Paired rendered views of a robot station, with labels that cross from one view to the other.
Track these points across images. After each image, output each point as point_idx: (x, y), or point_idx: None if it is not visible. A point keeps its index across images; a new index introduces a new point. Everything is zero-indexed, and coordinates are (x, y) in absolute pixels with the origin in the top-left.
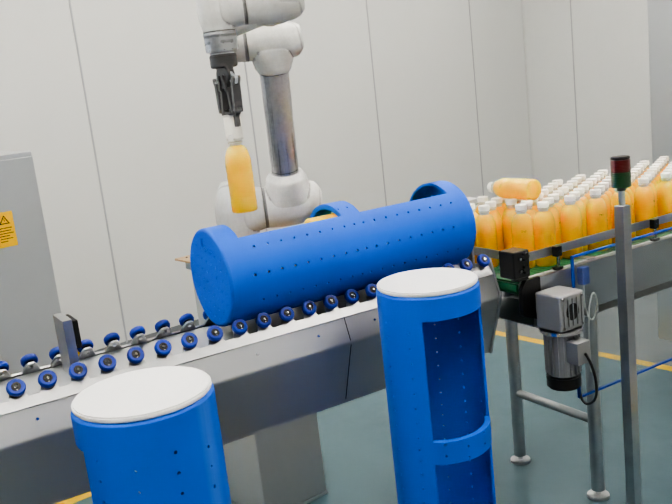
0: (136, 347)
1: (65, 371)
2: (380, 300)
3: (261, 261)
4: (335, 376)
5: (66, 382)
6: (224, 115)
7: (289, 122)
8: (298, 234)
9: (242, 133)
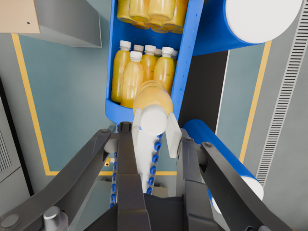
0: (155, 159)
1: None
2: (239, 42)
3: (182, 98)
4: None
5: (143, 179)
6: (135, 151)
7: None
8: (187, 56)
9: (175, 117)
